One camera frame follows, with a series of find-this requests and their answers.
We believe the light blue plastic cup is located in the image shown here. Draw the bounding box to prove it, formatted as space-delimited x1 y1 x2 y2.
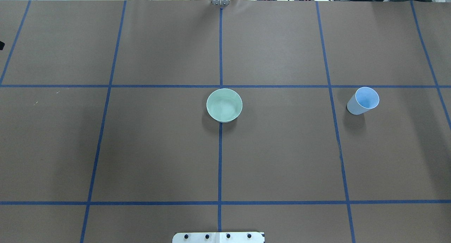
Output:
346 87 380 115

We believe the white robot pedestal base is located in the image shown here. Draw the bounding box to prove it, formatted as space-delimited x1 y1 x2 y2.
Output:
172 232 265 243

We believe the green ceramic bowl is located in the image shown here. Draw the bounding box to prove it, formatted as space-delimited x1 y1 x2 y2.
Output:
206 88 243 123

